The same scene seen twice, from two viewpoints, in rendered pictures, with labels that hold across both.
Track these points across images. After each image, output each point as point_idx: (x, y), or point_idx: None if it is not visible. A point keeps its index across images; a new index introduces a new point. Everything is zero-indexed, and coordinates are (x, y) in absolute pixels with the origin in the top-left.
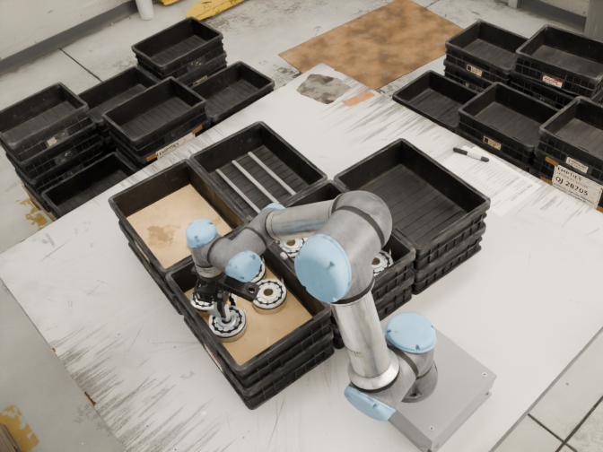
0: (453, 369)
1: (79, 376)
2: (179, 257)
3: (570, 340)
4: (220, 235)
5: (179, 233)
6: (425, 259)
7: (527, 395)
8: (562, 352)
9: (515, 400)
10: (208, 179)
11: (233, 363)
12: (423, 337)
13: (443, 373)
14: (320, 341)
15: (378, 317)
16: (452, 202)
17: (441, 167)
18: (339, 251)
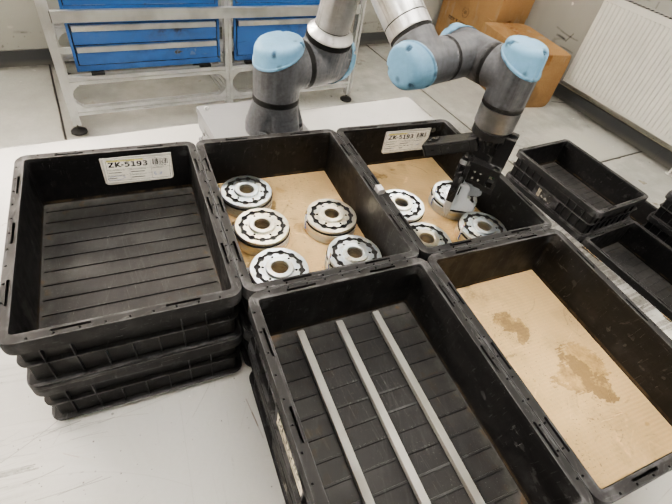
0: (230, 119)
1: (614, 278)
2: (536, 315)
3: (84, 145)
4: (494, 52)
5: (548, 363)
6: (176, 179)
7: (170, 131)
8: (103, 141)
9: (183, 132)
10: (519, 390)
11: (450, 124)
12: (273, 33)
13: (241, 120)
14: None
15: None
16: (42, 251)
17: (11, 237)
18: None
